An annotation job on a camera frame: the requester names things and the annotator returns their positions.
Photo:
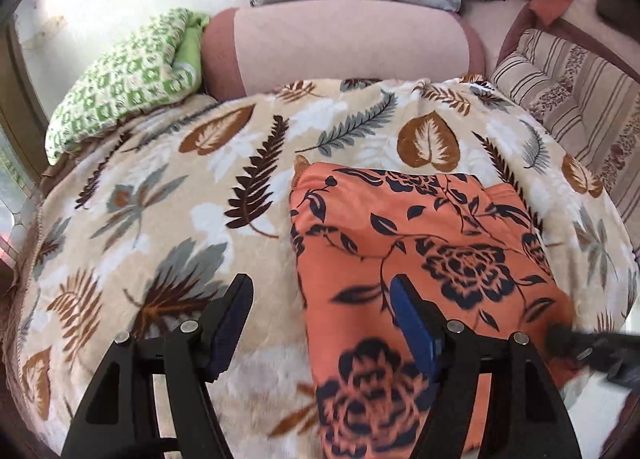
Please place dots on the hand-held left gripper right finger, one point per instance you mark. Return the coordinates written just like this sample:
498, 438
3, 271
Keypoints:
412, 326

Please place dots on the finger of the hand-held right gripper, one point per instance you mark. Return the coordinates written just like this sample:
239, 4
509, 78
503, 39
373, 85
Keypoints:
575, 344

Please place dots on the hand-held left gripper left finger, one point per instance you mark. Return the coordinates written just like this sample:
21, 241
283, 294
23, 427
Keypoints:
231, 334

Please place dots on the orange floral garment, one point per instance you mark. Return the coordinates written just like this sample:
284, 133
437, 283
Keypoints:
450, 239

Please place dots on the leaf print fleece blanket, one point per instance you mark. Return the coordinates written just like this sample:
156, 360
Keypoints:
150, 199

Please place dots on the striped beige cushion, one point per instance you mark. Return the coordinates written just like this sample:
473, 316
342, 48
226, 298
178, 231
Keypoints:
580, 99

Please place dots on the patterned glass window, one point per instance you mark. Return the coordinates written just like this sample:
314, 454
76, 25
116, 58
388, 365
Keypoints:
12, 199

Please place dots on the green white patterned pillow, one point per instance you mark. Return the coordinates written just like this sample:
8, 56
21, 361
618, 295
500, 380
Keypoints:
120, 84

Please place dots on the pink quilted bolster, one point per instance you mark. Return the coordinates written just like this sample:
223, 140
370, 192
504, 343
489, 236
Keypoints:
350, 44

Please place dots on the pink maroon-edged bedspread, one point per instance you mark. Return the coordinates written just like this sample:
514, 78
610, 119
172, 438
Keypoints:
495, 24

